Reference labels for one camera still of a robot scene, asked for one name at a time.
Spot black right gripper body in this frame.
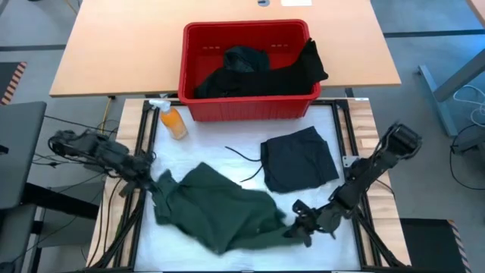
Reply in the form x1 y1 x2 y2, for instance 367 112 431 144
308 203 345 235

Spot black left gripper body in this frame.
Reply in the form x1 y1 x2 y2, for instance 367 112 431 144
113 151 157 193

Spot dark grey drawstring shorts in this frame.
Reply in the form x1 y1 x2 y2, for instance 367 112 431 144
224 125 340 195

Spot green knit shirt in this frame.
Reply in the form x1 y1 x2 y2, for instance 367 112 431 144
151 162 305 256

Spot black garment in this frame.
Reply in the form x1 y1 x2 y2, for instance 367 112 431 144
194 37 330 100

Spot red plastic laundry basket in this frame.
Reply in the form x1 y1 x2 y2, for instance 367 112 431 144
177 18 323 123

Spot orange spray bottle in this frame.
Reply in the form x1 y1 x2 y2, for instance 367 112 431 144
148 99 189 141

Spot dark grey side cabinet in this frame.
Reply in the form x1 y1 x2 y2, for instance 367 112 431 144
0 101 48 210

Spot light wooden desk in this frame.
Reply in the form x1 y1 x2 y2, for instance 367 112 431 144
48 0 402 99

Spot dark teal garment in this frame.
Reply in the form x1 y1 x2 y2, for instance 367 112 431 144
223 45 271 74

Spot grey metal desk leg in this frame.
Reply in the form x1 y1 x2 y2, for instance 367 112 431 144
417 48 485 138

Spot white paper sheet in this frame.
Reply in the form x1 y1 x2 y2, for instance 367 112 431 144
280 0 314 8

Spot black floor cable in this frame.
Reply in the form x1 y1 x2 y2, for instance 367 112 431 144
448 124 485 191
30 151 111 179

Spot black aluminium table frame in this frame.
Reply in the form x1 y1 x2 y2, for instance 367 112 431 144
86 97 413 273

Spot white floor cable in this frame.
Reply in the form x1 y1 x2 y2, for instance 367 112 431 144
452 83 485 128

